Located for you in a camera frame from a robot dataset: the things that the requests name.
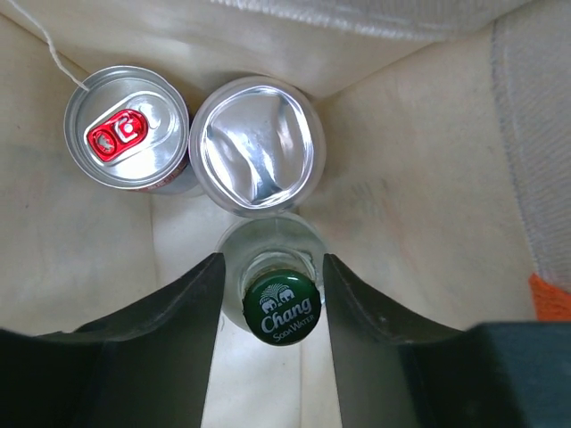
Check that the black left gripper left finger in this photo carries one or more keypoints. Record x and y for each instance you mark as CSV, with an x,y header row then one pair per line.
x,y
147,365

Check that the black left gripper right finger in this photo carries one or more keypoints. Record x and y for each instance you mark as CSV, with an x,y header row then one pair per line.
x,y
395,368

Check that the green cap glass bottle back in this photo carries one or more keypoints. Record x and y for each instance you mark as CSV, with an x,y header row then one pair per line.
x,y
274,286

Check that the red tab can back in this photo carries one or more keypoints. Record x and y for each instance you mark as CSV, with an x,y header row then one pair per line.
x,y
128,128

